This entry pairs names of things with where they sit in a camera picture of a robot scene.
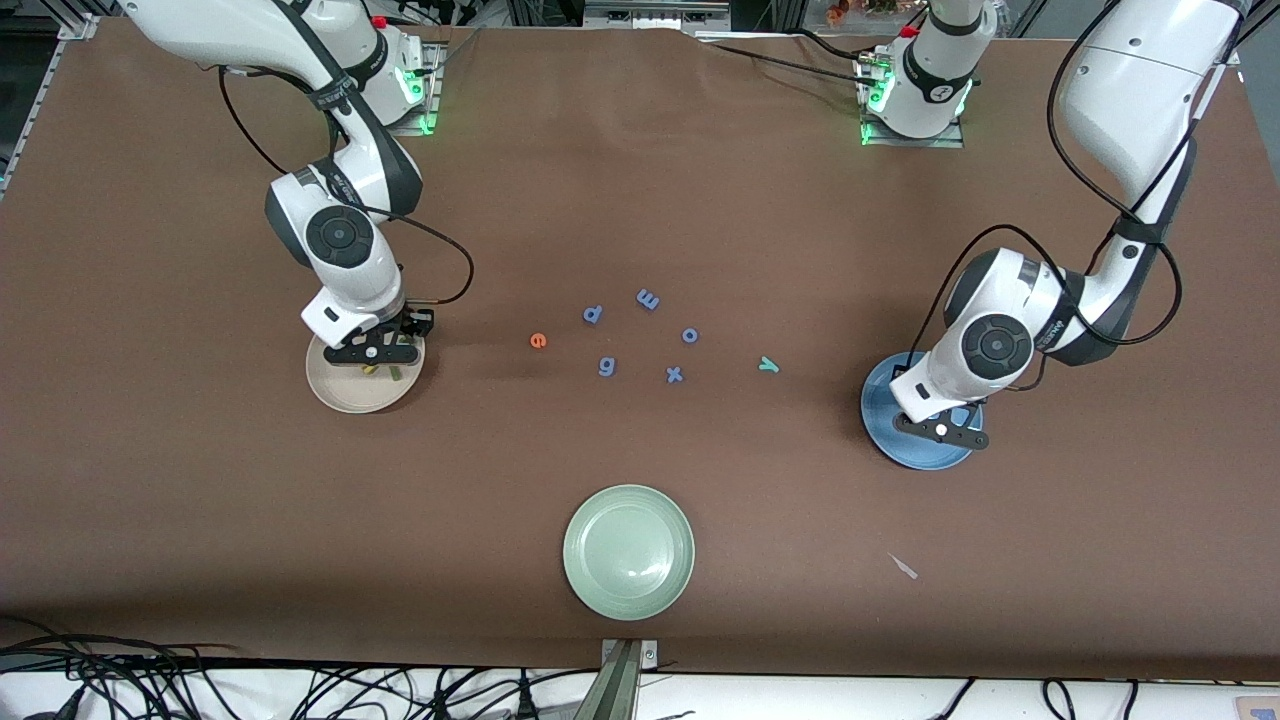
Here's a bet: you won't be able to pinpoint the blue round plate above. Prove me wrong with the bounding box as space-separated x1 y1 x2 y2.
860 355 986 472

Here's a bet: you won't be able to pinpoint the beige brown round plate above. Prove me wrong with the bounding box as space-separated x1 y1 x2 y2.
305 335 427 415

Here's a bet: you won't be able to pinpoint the brown table cover sheet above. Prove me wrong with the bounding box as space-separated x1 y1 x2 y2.
0 18 1280 683

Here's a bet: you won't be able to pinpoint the green round plate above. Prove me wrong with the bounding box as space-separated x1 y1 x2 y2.
562 484 696 622

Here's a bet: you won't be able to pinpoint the orange background object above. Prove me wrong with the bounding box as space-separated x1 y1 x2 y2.
825 0 906 23

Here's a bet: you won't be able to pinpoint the grey metal box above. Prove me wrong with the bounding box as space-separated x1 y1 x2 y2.
583 0 733 29

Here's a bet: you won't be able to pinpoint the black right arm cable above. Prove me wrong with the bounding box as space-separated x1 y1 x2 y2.
218 65 474 306

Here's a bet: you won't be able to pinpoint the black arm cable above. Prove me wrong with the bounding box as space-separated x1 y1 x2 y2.
218 65 474 306
915 0 1184 396

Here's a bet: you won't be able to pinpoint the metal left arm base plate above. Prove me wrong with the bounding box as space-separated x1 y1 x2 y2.
858 50 966 149

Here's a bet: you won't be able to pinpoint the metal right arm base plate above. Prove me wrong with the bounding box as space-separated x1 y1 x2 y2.
333 40 441 136

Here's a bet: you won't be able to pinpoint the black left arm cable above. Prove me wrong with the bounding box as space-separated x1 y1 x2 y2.
915 0 1184 396

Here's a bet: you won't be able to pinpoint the black cable across table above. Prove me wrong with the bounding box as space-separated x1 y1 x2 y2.
700 30 886 91

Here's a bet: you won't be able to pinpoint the aluminium table edge rail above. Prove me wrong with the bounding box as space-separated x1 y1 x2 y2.
0 14 98 201

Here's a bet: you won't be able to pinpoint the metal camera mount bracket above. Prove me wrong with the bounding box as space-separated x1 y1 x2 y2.
572 638 661 720

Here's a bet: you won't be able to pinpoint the tangled black cables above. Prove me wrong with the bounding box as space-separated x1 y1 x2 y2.
0 615 601 720

